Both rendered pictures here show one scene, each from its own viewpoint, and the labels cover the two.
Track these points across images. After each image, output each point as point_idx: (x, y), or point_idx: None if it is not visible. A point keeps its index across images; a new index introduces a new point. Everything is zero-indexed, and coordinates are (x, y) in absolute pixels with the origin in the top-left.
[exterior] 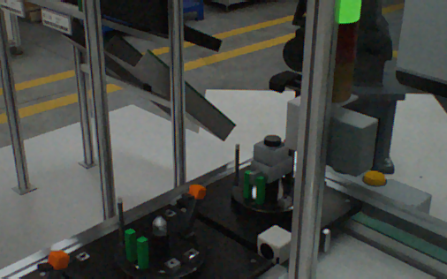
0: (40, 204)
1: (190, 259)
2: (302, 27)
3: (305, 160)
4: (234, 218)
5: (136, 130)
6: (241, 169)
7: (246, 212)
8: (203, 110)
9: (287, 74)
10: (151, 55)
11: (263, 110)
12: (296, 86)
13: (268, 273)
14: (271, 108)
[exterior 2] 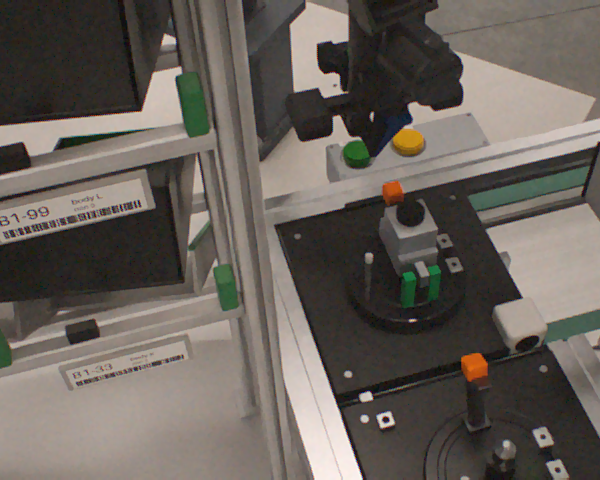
0: None
1: (553, 443)
2: (417, 36)
3: None
4: (429, 343)
5: None
6: (296, 271)
7: (431, 323)
8: (209, 246)
9: (309, 101)
10: (195, 249)
11: (11, 143)
12: (336, 111)
13: (562, 362)
14: (12, 129)
